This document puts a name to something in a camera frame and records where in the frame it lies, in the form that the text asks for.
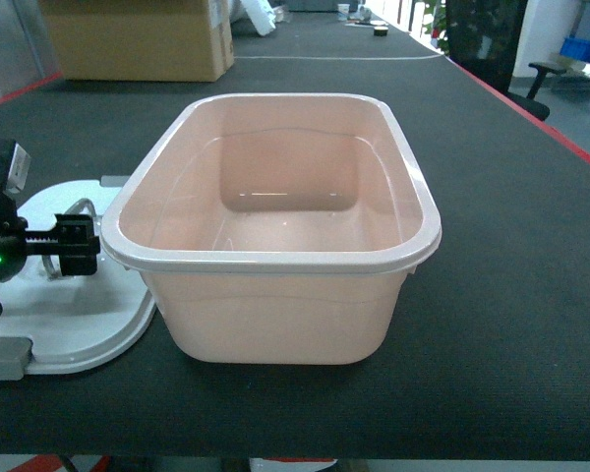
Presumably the white box lid with handle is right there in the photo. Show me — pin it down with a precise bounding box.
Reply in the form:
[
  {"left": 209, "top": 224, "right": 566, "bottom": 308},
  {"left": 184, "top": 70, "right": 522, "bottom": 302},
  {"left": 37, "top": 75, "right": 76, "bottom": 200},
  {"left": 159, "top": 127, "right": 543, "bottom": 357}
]
[{"left": 0, "top": 175, "right": 157, "bottom": 383}]

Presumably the black mesh chair right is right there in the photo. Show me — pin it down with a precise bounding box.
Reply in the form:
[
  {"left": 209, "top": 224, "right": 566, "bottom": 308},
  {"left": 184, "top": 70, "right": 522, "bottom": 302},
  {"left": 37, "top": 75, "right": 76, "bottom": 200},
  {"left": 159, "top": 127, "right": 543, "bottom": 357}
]
[{"left": 445, "top": 0, "right": 566, "bottom": 121}]

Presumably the black table mat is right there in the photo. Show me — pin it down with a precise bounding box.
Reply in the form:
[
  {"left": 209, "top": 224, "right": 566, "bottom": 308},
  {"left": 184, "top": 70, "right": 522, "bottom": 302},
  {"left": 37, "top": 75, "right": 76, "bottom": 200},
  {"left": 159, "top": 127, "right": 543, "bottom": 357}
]
[{"left": 0, "top": 13, "right": 590, "bottom": 461}]

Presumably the black tape roll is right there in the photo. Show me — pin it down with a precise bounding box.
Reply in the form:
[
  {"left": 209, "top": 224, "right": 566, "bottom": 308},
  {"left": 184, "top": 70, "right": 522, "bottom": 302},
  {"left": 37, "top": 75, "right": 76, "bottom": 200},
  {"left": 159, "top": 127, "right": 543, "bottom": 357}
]
[{"left": 373, "top": 26, "right": 388, "bottom": 37}]

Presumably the pink plastic storage box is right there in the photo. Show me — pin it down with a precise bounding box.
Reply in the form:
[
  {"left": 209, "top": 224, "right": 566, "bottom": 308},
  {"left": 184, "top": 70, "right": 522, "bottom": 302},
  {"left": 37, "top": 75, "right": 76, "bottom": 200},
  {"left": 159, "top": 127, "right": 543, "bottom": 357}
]
[{"left": 101, "top": 93, "right": 443, "bottom": 365}]

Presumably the small blue bin right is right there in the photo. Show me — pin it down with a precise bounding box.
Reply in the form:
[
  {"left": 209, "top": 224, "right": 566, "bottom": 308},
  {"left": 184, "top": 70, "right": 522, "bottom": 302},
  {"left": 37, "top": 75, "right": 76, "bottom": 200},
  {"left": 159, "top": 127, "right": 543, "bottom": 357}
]
[{"left": 560, "top": 37, "right": 590, "bottom": 62}]

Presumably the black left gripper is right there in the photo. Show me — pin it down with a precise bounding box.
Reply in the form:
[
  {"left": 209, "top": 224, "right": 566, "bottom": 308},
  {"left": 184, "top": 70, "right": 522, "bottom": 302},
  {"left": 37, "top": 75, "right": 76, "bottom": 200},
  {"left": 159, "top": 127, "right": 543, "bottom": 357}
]
[{"left": 0, "top": 138, "right": 100, "bottom": 282}]

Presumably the large cardboard box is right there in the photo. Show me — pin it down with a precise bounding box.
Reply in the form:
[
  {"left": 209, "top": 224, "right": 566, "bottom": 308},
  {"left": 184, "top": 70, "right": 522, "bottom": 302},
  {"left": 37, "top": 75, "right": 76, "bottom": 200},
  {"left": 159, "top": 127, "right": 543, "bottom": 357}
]
[{"left": 38, "top": 1, "right": 234, "bottom": 83}]

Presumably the green potted plant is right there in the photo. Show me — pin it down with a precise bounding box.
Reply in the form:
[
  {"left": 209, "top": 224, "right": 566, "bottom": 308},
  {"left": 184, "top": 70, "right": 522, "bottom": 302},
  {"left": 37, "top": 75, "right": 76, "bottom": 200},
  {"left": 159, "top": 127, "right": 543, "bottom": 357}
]
[{"left": 422, "top": 0, "right": 446, "bottom": 40}]

